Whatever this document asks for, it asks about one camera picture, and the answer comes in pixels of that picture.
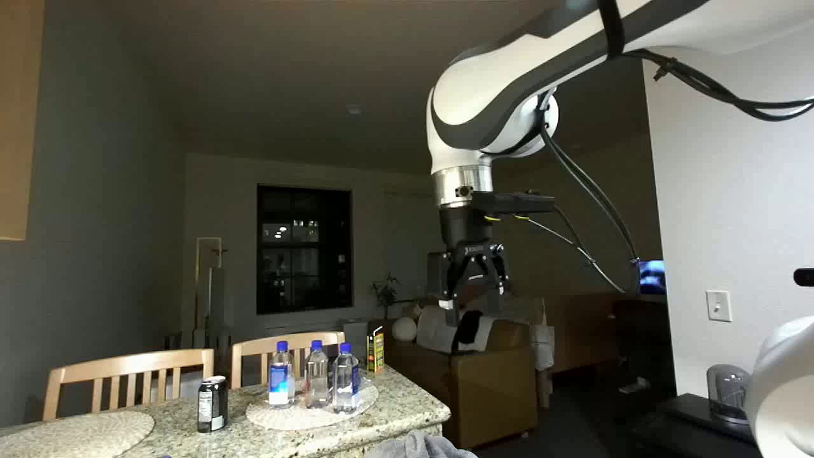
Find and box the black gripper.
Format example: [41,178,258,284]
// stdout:
[438,205,513,303]

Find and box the small potted plant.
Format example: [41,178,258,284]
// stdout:
[368,273,403,315]

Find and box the cardboard box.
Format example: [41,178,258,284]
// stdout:
[385,317,543,451]

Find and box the yellow carton box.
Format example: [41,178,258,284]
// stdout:
[364,326,389,376]

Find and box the wooden sideboard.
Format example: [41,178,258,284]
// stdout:
[543,290,666,376]

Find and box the clear plastic water bottle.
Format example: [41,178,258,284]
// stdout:
[331,340,362,414]
[302,339,331,411]

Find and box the glowing blue screen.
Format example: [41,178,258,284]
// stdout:
[632,257,670,298]

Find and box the dark window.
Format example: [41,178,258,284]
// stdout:
[254,182,356,317]

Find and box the blue label water bottle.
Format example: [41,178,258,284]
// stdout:
[267,339,296,410]

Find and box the light wooden slatted chair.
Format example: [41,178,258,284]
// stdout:
[41,345,216,424]
[230,329,348,392]

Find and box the dark side table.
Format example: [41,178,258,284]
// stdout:
[624,392,758,458]

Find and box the clear drinking glass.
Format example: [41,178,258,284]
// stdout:
[704,360,752,419]

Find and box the small dark jar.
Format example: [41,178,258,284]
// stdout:
[193,373,230,435]

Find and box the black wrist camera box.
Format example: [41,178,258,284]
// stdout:
[459,190,560,215]

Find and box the thin black camera cable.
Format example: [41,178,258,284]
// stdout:
[511,125,643,294]

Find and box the white wall switch plate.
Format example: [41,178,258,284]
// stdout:
[702,287,736,326]

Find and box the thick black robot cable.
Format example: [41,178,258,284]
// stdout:
[628,46,814,125]

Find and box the wooden wall cabinet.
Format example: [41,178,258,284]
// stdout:
[0,0,49,245]

